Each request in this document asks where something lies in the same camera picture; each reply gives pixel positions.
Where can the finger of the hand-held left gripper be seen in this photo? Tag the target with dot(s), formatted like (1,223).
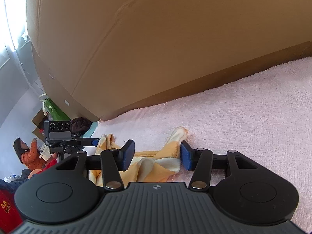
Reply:
(87,141)

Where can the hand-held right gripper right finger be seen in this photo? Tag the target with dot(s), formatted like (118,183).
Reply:
(186,157)

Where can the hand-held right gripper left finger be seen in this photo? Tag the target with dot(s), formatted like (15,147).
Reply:
(129,154)

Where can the orange white striped shirt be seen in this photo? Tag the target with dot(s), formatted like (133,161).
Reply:
(156,163)

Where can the teal cloth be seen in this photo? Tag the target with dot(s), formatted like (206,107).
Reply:
(90,129)

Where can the dark brown cloth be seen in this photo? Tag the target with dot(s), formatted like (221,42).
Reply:
(80,125)

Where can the green shopping bag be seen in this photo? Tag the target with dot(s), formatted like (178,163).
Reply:
(54,111)

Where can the cardboard box small label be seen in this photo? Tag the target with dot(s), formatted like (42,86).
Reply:
(56,82)

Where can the pink fluffy blanket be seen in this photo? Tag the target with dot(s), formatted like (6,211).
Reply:
(243,114)

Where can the person's red clothing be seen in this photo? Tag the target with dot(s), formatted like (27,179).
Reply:
(8,209)

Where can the large cardboard box two labels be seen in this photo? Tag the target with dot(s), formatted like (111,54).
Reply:
(170,41)

